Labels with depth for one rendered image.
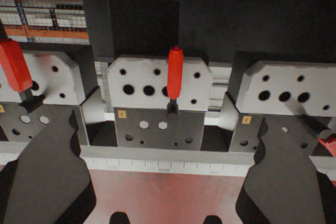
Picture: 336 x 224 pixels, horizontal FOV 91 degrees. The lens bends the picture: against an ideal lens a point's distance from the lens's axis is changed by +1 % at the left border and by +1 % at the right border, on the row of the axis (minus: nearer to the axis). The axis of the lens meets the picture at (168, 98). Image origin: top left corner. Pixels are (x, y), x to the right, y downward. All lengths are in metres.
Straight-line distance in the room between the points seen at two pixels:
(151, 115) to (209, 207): 0.28
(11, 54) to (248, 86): 0.30
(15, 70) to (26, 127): 0.13
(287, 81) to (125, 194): 0.38
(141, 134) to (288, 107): 0.24
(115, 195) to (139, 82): 0.28
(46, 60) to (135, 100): 0.13
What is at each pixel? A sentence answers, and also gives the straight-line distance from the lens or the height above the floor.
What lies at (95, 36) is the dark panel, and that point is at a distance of 0.85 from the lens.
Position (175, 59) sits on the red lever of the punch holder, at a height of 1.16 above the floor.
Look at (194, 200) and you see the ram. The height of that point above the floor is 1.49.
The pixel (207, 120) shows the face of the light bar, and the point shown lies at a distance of 0.61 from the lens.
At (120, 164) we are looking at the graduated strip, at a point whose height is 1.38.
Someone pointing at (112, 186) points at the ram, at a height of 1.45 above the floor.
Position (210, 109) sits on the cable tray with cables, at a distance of 5.13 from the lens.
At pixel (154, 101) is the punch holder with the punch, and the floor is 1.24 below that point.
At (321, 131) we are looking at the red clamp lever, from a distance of 0.31.
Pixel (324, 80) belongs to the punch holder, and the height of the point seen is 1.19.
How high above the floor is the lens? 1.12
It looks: 27 degrees up
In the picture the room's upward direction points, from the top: 178 degrees counter-clockwise
